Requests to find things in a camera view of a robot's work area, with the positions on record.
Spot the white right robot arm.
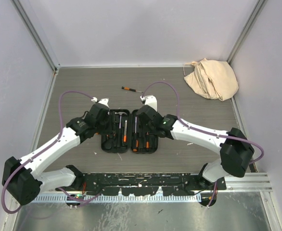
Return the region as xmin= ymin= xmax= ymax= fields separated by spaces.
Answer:
xmin=137 ymin=105 xmax=254 ymax=190

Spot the black handled screwdriver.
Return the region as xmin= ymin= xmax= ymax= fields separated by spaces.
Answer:
xmin=132 ymin=117 xmax=139 ymax=152

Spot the black plastic tool case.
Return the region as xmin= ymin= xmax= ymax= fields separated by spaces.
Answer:
xmin=101 ymin=109 xmax=159 ymax=154

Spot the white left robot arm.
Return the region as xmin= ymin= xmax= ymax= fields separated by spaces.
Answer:
xmin=2 ymin=98 xmax=110 ymax=205

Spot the slotted grey cable duct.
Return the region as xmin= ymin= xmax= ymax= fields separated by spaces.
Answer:
xmin=32 ymin=193 xmax=201 ymax=203

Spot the beige cloth bag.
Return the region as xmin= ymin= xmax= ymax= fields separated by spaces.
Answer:
xmin=184 ymin=58 xmax=239 ymax=101

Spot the black handled claw hammer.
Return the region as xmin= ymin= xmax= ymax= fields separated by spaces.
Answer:
xmin=115 ymin=112 xmax=128 ymax=149

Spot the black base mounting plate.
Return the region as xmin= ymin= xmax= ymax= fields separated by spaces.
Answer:
xmin=62 ymin=173 xmax=214 ymax=196

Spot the small precision screwdriver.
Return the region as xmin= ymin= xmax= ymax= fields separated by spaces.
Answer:
xmin=121 ymin=86 xmax=143 ymax=93
xmin=146 ymin=133 xmax=149 ymax=149

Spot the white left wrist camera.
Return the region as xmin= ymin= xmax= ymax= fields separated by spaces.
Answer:
xmin=91 ymin=97 xmax=109 ymax=108

